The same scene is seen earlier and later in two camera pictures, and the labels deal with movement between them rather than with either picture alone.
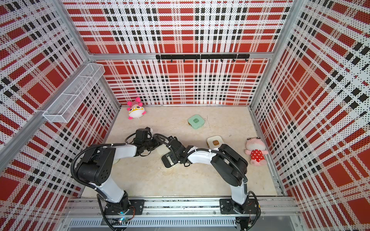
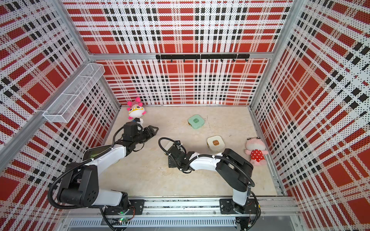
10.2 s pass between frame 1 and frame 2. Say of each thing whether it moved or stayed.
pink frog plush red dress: stayed
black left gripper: moved
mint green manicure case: stayed
